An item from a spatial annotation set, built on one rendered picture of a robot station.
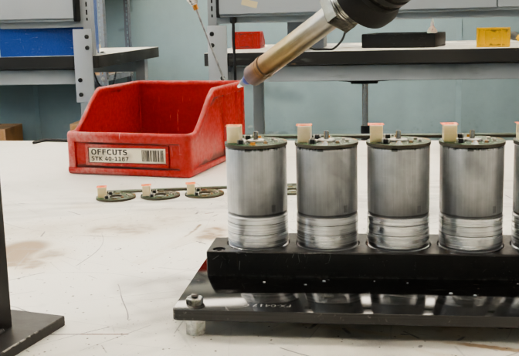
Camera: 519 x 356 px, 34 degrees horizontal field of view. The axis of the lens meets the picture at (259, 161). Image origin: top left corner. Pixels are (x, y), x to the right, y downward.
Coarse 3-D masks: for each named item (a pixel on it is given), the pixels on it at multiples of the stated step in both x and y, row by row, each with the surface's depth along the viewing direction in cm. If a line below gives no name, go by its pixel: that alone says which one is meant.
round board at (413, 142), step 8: (384, 136) 33; (392, 136) 34; (408, 136) 34; (368, 144) 32; (376, 144) 32; (384, 144) 32; (392, 144) 32; (400, 144) 32; (408, 144) 32; (416, 144) 32; (424, 144) 32
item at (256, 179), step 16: (240, 160) 33; (256, 160) 32; (272, 160) 33; (240, 176) 33; (256, 176) 32; (272, 176) 33; (240, 192) 33; (256, 192) 33; (272, 192) 33; (240, 208) 33; (256, 208) 33; (272, 208) 33; (240, 224) 33; (256, 224) 33; (272, 224) 33; (240, 240) 33; (256, 240) 33; (272, 240) 33
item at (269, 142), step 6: (246, 138) 34; (264, 138) 34; (270, 138) 34; (276, 138) 34; (282, 138) 34; (228, 144) 33; (234, 144) 33; (240, 144) 33; (246, 144) 33; (258, 144) 33; (264, 144) 33; (270, 144) 33; (276, 144) 33; (282, 144) 33
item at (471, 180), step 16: (448, 160) 32; (464, 160) 31; (480, 160) 31; (496, 160) 31; (448, 176) 32; (464, 176) 32; (480, 176) 31; (496, 176) 32; (448, 192) 32; (464, 192) 32; (480, 192) 31; (496, 192) 32; (448, 208) 32; (464, 208) 32; (480, 208) 32; (496, 208) 32; (448, 224) 32; (464, 224) 32; (480, 224) 32; (496, 224) 32; (448, 240) 32; (464, 240) 32; (480, 240) 32; (496, 240) 32
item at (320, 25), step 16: (320, 0) 27; (336, 0) 26; (320, 16) 27; (336, 16) 26; (304, 32) 28; (320, 32) 28; (272, 48) 29; (288, 48) 29; (304, 48) 28; (256, 64) 30; (272, 64) 30; (256, 80) 31
